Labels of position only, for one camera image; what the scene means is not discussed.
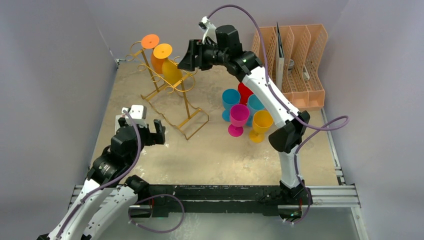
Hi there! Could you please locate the yellow wine glass back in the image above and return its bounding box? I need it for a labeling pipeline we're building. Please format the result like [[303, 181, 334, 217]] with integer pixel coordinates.
[[151, 43, 182, 85]]

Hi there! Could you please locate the yellow wine glass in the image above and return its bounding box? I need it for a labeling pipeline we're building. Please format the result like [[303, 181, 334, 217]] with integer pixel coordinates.
[[249, 110, 274, 143], [151, 43, 182, 85]]

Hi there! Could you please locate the orange wine glass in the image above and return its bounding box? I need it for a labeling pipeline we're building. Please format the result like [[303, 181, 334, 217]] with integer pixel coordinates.
[[141, 34, 165, 75]]

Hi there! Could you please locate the red wine glass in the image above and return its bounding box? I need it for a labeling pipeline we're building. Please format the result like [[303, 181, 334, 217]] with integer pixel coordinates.
[[237, 82, 253, 105]]

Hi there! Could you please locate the magenta wine glass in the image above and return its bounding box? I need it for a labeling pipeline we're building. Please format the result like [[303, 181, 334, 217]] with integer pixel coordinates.
[[227, 104, 250, 138]]

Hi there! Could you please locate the light blue wine glass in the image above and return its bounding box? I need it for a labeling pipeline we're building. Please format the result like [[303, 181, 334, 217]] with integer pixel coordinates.
[[246, 94, 265, 127]]

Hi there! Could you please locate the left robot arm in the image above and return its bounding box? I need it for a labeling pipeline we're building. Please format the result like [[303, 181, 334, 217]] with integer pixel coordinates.
[[38, 117, 166, 240]]

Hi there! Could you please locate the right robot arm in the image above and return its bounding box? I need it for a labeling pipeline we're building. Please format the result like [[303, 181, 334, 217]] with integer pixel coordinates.
[[177, 23, 310, 204]]

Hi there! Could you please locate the white stapler box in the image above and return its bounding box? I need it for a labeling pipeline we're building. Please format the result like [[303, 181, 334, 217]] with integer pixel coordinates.
[[114, 114, 125, 133]]

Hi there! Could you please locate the dark folder in organizer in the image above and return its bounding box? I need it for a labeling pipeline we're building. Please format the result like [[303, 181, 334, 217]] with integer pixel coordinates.
[[275, 22, 285, 92]]

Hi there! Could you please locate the peach plastic file organizer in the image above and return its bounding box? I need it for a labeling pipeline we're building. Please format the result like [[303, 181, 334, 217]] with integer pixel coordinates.
[[251, 24, 328, 110]]

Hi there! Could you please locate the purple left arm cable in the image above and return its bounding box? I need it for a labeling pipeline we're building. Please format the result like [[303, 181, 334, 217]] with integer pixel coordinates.
[[54, 110, 143, 240]]

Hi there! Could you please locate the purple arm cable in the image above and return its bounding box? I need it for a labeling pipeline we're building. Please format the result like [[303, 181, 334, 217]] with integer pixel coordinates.
[[206, 4, 350, 226], [54, 110, 143, 240]]

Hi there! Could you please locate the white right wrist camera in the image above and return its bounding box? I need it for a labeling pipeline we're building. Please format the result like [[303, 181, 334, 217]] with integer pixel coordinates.
[[198, 16, 217, 44]]

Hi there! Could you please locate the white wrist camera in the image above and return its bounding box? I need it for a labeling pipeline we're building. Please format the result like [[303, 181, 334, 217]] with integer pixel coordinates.
[[198, 16, 217, 44], [121, 104, 148, 128]]

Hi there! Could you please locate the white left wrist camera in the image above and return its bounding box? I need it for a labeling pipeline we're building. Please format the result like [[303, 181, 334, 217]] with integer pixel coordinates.
[[121, 104, 148, 128]]

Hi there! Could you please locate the gold wire wine glass rack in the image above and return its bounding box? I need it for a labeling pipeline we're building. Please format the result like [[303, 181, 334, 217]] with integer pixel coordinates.
[[125, 40, 210, 141]]

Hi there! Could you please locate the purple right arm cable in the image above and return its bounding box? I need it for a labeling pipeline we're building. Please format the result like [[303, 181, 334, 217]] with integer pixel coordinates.
[[206, 4, 350, 226]]

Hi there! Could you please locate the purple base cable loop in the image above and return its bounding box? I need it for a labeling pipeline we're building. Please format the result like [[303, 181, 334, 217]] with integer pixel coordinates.
[[128, 193, 186, 235]]

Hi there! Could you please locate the aluminium frame rail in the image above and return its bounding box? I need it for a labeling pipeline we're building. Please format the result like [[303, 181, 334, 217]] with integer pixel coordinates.
[[68, 185, 361, 209]]

